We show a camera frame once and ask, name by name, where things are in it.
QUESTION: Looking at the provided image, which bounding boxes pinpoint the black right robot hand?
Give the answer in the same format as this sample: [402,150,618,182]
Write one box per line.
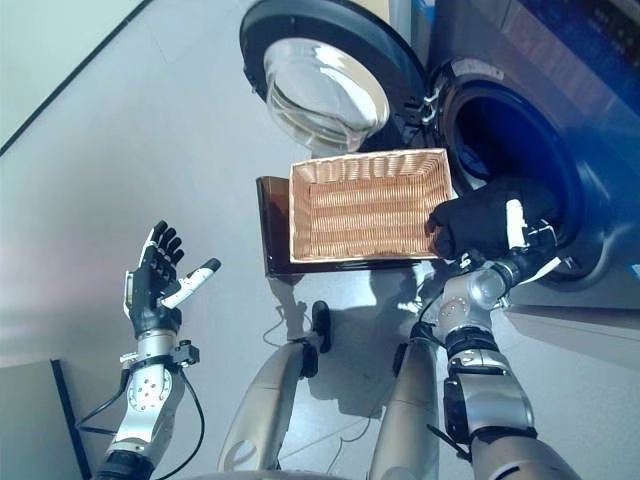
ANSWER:
[505,198,565,285]

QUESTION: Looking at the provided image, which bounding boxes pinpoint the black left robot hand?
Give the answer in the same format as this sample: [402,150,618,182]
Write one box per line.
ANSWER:
[123,220,222,337]

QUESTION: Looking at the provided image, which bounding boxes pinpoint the black garment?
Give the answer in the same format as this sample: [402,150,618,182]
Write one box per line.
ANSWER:
[424,178,560,262]

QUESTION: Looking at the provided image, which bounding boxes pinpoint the grey front-load washing machine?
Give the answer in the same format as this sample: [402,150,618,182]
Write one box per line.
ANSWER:
[389,0,640,351]

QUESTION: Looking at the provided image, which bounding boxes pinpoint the brown translucent stool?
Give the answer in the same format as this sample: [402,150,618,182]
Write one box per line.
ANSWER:
[255,175,442,277]

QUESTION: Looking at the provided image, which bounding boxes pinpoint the silver left robot leg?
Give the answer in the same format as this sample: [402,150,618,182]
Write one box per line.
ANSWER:
[217,299,333,472]

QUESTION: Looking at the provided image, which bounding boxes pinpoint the silver robot leg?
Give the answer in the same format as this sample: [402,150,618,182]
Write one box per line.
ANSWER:
[217,299,333,472]
[368,319,445,480]

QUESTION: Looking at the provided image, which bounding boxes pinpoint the rectangular wicker laundry basket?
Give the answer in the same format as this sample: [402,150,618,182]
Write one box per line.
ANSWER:
[287,146,458,265]

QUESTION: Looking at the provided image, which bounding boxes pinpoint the silver right robot leg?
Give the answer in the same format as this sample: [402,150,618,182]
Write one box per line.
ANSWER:
[368,319,445,480]

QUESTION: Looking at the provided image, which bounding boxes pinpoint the grey robot torso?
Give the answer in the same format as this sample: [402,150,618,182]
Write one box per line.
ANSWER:
[189,467,374,480]

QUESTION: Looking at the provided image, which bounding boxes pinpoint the round black washer door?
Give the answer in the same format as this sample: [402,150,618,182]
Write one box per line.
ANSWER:
[238,0,427,152]

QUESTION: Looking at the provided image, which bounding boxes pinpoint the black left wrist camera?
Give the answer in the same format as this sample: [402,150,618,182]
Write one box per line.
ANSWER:
[172,339,202,367]

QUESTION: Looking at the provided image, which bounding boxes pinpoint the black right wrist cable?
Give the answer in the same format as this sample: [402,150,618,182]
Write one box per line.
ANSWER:
[415,292,445,331]

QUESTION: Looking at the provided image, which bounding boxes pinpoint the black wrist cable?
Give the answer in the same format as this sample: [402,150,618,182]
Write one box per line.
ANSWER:
[74,360,207,477]
[415,292,445,331]

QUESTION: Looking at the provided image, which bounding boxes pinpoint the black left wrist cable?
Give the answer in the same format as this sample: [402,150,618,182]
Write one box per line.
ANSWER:
[74,360,207,477]

